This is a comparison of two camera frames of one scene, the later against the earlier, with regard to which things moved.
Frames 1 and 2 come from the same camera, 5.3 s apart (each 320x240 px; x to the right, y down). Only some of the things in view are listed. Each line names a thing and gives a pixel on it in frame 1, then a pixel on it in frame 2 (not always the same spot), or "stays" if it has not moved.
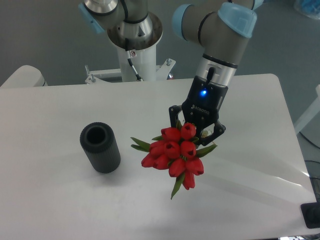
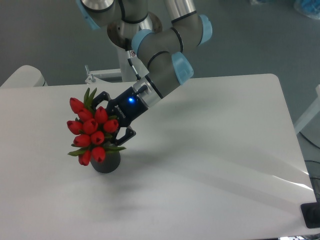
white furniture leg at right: [300, 123] stays
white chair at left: [25, 76] stays
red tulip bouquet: [178, 150] -> [92, 130]
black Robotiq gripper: [201, 106] -> [126, 107]
